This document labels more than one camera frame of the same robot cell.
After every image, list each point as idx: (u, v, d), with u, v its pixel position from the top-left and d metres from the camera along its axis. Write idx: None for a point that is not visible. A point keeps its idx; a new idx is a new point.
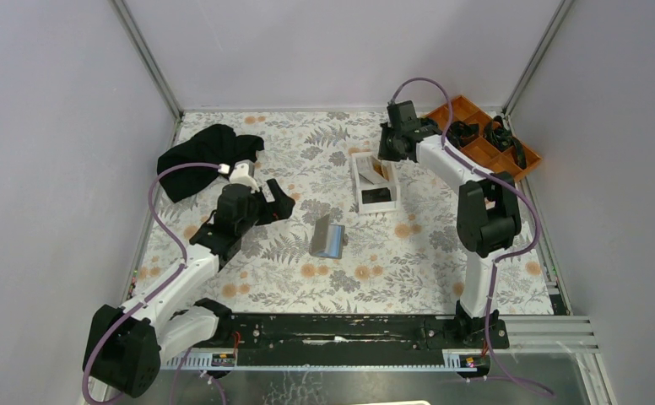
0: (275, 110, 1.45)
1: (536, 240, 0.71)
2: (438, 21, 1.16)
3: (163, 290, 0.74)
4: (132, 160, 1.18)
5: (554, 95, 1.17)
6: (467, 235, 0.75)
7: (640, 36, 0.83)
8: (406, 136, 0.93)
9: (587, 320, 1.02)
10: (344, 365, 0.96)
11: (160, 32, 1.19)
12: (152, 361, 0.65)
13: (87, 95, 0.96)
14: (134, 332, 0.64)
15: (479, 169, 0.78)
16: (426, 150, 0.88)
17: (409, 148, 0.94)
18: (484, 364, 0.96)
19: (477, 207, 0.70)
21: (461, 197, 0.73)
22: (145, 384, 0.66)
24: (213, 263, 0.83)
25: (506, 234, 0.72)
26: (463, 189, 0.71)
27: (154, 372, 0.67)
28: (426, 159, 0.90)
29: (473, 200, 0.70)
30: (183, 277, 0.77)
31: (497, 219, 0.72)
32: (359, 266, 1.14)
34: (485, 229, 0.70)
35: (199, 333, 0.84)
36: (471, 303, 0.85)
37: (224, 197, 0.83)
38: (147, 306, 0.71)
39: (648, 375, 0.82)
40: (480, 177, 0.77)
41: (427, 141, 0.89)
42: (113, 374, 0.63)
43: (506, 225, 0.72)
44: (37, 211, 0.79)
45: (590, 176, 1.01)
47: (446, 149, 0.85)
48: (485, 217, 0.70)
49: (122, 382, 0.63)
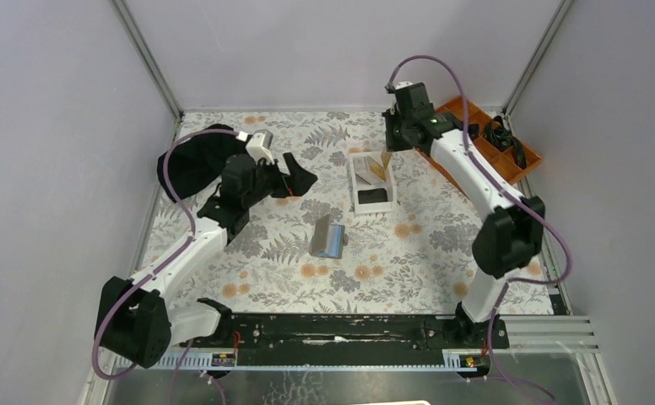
0: (275, 110, 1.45)
1: (564, 278, 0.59)
2: (438, 21, 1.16)
3: (170, 263, 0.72)
4: (132, 160, 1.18)
5: (554, 95, 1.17)
6: (482, 256, 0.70)
7: (641, 36, 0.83)
8: (420, 124, 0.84)
9: (586, 320, 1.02)
10: (344, 365, 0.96)
11: (160, 32, 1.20)
12: (162, 332, 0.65)
13: (87, 96, 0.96)
14: (145, 302, 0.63)
15: (508, 191, 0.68)
16: (446, 151, 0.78)
17: (424, 139, 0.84)
18: (484, 364, 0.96)
19: (502, 238, 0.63)
21: (485, 224, 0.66)
22: (156, 354, 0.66)
24: (223, 236, 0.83)
25: (523, 259, 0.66)
26: (489, 218, 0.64)
27: (165, 342, 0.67)
28: (444, 159, 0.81)
29: (500, 232, 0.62)
30: (191, 249, 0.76)
31: (516, 243, 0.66)
32: (359, 266, 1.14)
34: (505, 256, 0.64)
35: (202, 326, 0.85)
36: (476, 309, 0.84)
37: (229, 170, 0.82)
38: (155, 278, 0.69)
39: (647, 375, 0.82)
40: (508, 201, 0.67)
41: (446, 140, 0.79)
42: (125, 343, 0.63)
43: (527, 251, 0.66)
44: (37, 211, 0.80)
45: (590, 176, 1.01)
47: (470, 156, 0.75)
48: (508, 248, 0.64)
49: (133, 353, 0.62)
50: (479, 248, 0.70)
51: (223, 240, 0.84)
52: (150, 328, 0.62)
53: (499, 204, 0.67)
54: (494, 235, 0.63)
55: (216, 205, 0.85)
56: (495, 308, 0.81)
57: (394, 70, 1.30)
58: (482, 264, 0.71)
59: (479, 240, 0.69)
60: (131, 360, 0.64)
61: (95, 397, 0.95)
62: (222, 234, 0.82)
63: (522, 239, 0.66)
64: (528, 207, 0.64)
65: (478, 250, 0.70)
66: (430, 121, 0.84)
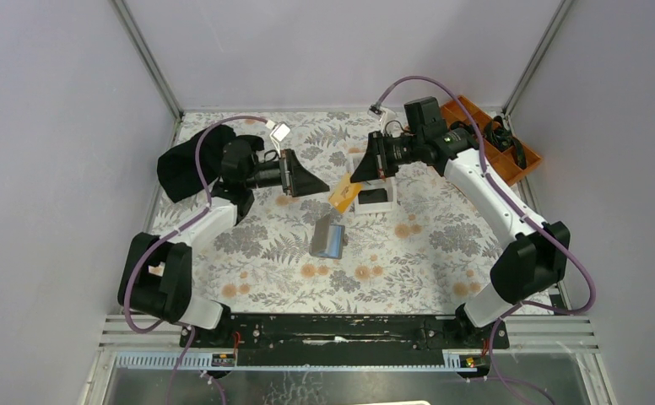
0: (275, 110, 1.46)
1: (592, 302, 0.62)
2: (438, 21, 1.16)
3: (193, 224, 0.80)
4: (132, 160, 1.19)
5: (554, 95, 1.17)
6: (502, 285, 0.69)
7: (641, 35, 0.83)
8: (434, 143, 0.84)
9: (586, 320, 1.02)
10: (344, 365, 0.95)
11: (160, 32, 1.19)
12: (184, 288, 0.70)
13: (87, 95, 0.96)
14: (173, 253, 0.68)
15: (530, 217, 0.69)
16: (461, 172, 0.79)
17: (436, 158, 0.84)
18: (484, 364, 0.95)
19: (527, 267, 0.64)
21: (506, 251, 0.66)
22: (178, 311, 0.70)
24: (232, 213, 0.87)
25: (545, 288, 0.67)
26: (512, 245, 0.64)
27: (186, 301, 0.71)
28: (459, 180, 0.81)
29: (522, 260, 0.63)
30: (208, 218, 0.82)
31: (540, 272, 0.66)
32: (359, 266, 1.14)
34: (527, 284, 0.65)
35: (206, 319, 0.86)
36: (480, 316, 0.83)
37: (226, 158, 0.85)
38: (181, 234, 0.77)
39: (647, 375, 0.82)
40: (530, 228, 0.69)
41: (462, 161, 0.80)
42: (149, 302, 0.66)
43: (549, 279, 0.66)
44: (36, 210, 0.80)
45: (589, 176, 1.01)
47: (488, 178, 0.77)
48: (531, 277, 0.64)
49: (159, 310, 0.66)
50: (499, 277, 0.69)
51: (233, 219, 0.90)
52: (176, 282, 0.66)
53: (521, 232, 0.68)
54: (516, 263, 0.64)
55: (220, 191, 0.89)
56: (500, 317, 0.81)
57: (387, 88, 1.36)
58: (501, 293, 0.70)
59: (499, 269, 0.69)
60: (155, 318, 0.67)
61: (94, 397, 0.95)
62: (232, 210, 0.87)
63: (546, 267, 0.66)
64: (552, 235, 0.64)
65: (498, 280, 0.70)
66: (444, 141, 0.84)
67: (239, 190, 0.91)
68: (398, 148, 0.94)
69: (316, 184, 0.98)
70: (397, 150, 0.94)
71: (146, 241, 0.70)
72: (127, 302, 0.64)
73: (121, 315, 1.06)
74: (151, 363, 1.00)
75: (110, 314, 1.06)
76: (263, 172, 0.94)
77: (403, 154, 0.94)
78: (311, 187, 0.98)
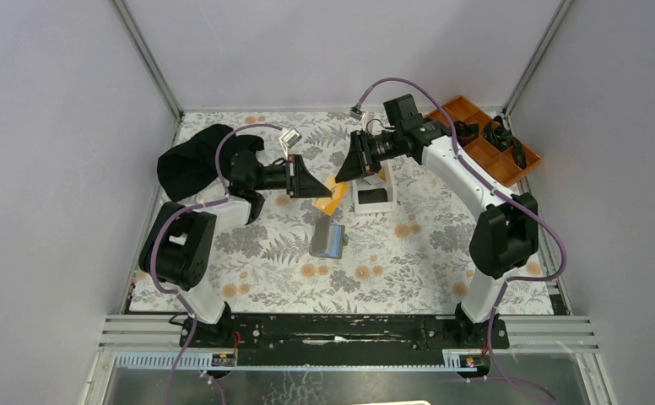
0: (275, 110, 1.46)
1: (561, 270, 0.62)
2: (439, 21, 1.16)
3: (218, 204, 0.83)
4: (132, 160, 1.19)
5: (554, 94, 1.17)
6: (481, 258, 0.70)
7: (641, 36, 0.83)
8: (409, 133, 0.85)
9: (586, 320, 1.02)
10: (344, 365, 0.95)
11: (160, 31, 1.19)
12: (202, 257, 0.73)
13: (87, 96, 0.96)
14: (201, 218, 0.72)
15: (500, 190, 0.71)
16: (435, 157, 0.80)
17: (414, 148, 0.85)
18: (484, 364, 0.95)
19: (499, 237, 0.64)
21: (479, 224, 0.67)
22: (197, 278, 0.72)
24: (247, 209, 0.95)
25: (522, 257, 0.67)
26: (483, 216, 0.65)
27: (201, 271, 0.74)
28: (435, 164, 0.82)
29: (494, 229, 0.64)
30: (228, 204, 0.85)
31: (516, 242, 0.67)
32: (359, 266, 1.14)
34: (502, 254, 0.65)
35: (208, 308, 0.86)
36: (476, 310, 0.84)
37: (235, 170, 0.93)
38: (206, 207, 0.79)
39: (647, 375, 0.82)
40: (500, 200, 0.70)
41: (437, 146, 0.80)
42: (171, 267, 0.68)
43: (526, 248, 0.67)
44: (38, 212, 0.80)
45: (590, 176, 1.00)
47: (459, 159, 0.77)
48: (505, 244, 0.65)
49: (179, 274, 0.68)
50: (477, 250, 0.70)
51: (245, 220, 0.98)
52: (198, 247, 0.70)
53: (491, 203, 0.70)
54: (489, 234, 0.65)
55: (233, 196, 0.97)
56: (495, 310, 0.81)
57: (366, 89, 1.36)
58: (482, 266, 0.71)
59: (477, 242, 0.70)
60: (175, 283, 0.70)
61: (95, 397, 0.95)
62: (246, 207, 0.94)
63: (519, 237, 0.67)
64: (521, 204, 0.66)
65: (477, 253, 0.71)
66: (419, 130, 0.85)
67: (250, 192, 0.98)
68: (381, 144, 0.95)
69: (320, 190, 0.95)
70: (381, 146, 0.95)
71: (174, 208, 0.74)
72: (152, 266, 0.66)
73: (121, 315, 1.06)
74: (151, 362, 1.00)
75: (110, 315, 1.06)
76: (269, 179, 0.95)
77: (386, 149, 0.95)
78: (313, 192, 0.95)
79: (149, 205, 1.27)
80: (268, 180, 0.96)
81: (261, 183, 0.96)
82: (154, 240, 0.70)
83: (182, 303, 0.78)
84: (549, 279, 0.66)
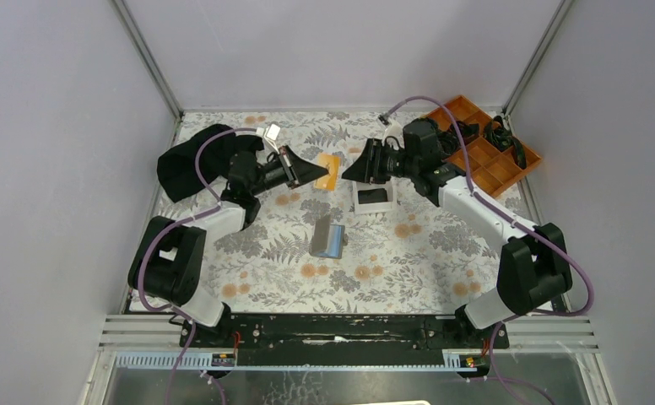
0: (275, 110, 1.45)
1: (590, 305, 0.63)
2: (439, 20, 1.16)
3: (208, 215, 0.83)
4: (132, 160, 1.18)
5: (554, 95, 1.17)
6: (507, 297, 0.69)
7: (641, 36, 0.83)
8: (426, 177, 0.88)
9: (587, 320, 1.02)
10: (344, 365, 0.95)
11: (160, 30, 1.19)
12: (193, 272, 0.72)
13: (87, 95, 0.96)
14: (188, 234, 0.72)
15: (520, 222, 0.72)
16: (452, 197, 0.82)
17: (430, 191, 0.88)
18: (484, 364, 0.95)
19: (526, 271, 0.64)
21: (503, 258, 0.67)
22: (188, 295, 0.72)
24: (241, 215, 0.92)
25: (556, 294, 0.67)
26: (506, 250, 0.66)
27: (194, 286, 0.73)
28: (452, 205, 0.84)
29: (518, 262, 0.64)
30: (217, 215, 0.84)
31: (544, 277, 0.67)
32: (359, 266, 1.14)
34: (533, 289, 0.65)
35: (206, 314, 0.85)
36: (481, 318, 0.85)
37: (235, 170, 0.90)
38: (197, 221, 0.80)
39: (648, 375, 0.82)
40: (521, 232, 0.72)
41: (452, 186, 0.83)
42: (160, 284, 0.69)
43: (555, 283, 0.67)
44: (37, 211, 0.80)
45: (590, 176, 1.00)
47: (475, 196, 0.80)
48: (533, 278, 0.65)
49: (167, 292, 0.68)
50: (503, 288, 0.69)
51: (240, 226, 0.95)
52: (188, 261, 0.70)
53: (512, 235, 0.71)
54: (514, 268, 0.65)
55: (228, 198, 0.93)
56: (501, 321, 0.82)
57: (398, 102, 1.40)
58: (510, 305, 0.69)
59: (502, 279, 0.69)
60: (166, 300, 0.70)
61: (95, 397, 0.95)
62: (241, 214, 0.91)
63: (548, 272, 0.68)
64: (545, 236, 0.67)
65: (503, 290, 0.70)
66: (434, 173, 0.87)
67: (246, 197, 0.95)
68: (392, 160, 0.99)
69: (319, 170, 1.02)
70: (391, 162, 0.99)
71: (164, 223, 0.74)
72: (140, 284, 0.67)
73: (121, 315, 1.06)
74: (151, 362, 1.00)
75: (110, 315, 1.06)
76: (269, 175, 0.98)
77: (394, 166, 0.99)
78: (313, 175, 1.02)
79: (149, 205, 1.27)
80: (269, 176, 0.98)
81: (262, 182, 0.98)
82: (142, 257, 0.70)
83: (177, 312, 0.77)
84: (581, 313, 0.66)
